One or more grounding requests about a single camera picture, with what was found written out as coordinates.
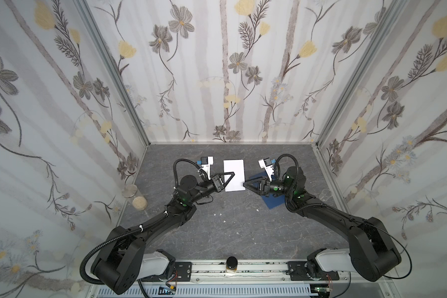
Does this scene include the white letter with blue border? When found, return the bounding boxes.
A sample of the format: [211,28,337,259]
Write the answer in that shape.
[223,160,245,192]

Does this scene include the dark blue envelope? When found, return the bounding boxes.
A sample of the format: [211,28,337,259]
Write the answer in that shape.
[250,171,284,209]

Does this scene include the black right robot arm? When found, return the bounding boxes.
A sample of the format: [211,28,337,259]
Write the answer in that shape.
[243,166,402,282]

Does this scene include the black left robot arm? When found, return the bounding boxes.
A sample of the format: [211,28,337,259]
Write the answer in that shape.
[79,171,235,294]

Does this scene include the clear glass cup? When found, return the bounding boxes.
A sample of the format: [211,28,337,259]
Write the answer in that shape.
[319,189,334,202]

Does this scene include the glass jar with cork lid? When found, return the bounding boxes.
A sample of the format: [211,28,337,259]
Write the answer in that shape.
[121,184,148,211]

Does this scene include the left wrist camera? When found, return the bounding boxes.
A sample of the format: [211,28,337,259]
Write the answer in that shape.
[197,156,214,178]

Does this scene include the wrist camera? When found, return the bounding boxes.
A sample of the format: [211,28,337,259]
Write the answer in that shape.
[197,156,214,178]
[258,158,276,181]

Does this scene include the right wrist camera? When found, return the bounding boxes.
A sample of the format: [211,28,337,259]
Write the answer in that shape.
[258,158,276,181]

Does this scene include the black cylinder on rail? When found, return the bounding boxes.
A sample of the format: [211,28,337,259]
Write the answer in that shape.
[225,256,238,273]

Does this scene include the aluminium mounting rail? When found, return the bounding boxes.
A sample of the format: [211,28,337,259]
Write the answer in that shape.
[85,258,392,286]

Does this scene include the white perforated cable duct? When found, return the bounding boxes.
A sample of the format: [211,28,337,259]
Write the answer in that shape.
[117,284,314,298]

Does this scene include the black corrugated cable hose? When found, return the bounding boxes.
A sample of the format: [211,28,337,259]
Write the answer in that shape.
[79,226,142,286]

